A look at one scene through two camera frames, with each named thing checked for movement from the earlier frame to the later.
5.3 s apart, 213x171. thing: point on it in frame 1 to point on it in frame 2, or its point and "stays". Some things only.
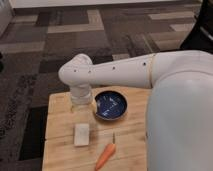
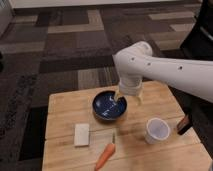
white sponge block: x=81 y=134 stays
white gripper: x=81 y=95 to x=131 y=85
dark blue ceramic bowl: x=111 y=105 stays
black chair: x=200 y=37 stays
